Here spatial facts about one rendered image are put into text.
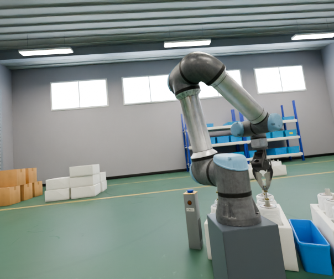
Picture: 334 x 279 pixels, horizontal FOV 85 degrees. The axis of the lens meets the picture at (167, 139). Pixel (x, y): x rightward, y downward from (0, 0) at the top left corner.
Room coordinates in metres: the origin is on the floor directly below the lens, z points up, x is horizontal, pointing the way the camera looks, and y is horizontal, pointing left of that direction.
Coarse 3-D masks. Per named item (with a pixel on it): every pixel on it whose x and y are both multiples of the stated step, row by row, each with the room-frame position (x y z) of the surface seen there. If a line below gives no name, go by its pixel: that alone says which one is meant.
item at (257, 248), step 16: (208, 224) 0.74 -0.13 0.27; (256, 224) 0.61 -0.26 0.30; (272, 224) 0.60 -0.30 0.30; (224, 240) 0.58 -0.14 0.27; (240, 240) 0.59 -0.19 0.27; (256, 240) 0.59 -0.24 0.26; (272, 240) 0.59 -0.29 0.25; (224, 256) 0.60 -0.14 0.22; (240, 256) 0.59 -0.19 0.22; (256, 256) 0.59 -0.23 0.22; (272, 256) 0.59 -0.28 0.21; (224, 272) 0.62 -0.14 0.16; (240, 272) 0.58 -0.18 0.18; (256, 272) 0.59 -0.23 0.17; (272, 272) 0.59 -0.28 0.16
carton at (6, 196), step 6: (18, 186) 3.35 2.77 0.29; (0, 192) 3.14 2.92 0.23; (6, 192) 3.15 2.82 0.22; (12, 192) 3.21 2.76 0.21; (18, 192) 3.35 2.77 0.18; (0, 198) 3.14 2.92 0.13; (6, 198) 3.15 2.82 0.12; (12, 198) 3.21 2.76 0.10; (18, 198) 3.34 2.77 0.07; (0, 204) 3.14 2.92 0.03; (6, 204) 3.15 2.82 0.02
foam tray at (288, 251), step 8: (280, 208) 1.10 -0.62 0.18; (288, 224) 0.87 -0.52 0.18; (280, 232) 0.85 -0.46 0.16; (288, 232) 0.84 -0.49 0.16; (208, 240) 0.98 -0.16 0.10; (280, 240) 0.85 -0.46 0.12; (288, 240) 0.84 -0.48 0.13; (208, 248) 0.99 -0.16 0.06; (288, 248) 0.84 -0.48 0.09; (208, 256) 0.99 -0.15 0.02; (288, 256) 0.84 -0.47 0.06; (288, 264) 0.85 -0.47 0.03; (296, 264) 0.83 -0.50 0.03
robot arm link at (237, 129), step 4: (248, 120) 0.85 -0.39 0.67; (232, 124) 0.89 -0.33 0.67; (236, 124) 0.87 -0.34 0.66; (240, 124) 0.85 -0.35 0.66; (244, 124) 0.85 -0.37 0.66; (248, 124) 0.83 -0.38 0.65; (232, 128) 0.89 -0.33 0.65; (236, 128) 0.87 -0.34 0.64; (240, 128) 0.85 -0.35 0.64; (244, 128) 0.85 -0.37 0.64; (248, 128) 0.83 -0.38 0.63; (232, 132) 0.89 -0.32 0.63; (236, 132) 0.87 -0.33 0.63; (240, 132) 0.85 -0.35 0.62; (244, 132) 0.86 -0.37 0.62; (248, 132) 0.84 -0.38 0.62; (252, 132) 0.82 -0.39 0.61; (236, 136) 0.88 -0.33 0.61; (240, 136) 0.87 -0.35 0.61; (244, 136) 0.89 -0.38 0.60; (248, 136) 0.91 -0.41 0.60
